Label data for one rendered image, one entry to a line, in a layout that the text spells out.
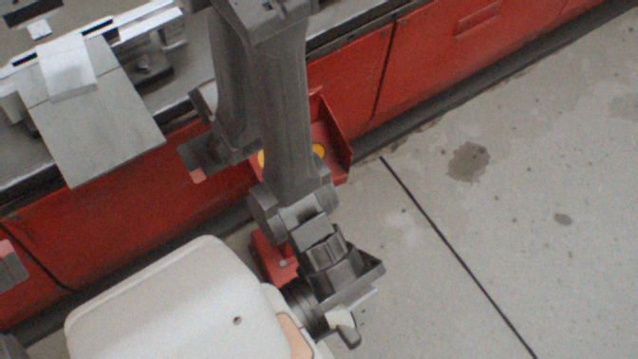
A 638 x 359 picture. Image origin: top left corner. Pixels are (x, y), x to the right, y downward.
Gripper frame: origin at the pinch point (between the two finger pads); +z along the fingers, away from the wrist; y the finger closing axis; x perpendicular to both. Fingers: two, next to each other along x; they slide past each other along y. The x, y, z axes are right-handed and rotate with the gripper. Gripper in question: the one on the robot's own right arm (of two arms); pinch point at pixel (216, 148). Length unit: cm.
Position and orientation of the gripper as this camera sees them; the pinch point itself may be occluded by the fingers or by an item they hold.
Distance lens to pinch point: 125.3
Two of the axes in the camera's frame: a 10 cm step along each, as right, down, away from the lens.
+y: -8.3, 4.9, -2.8
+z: -3.0, 0.3, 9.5
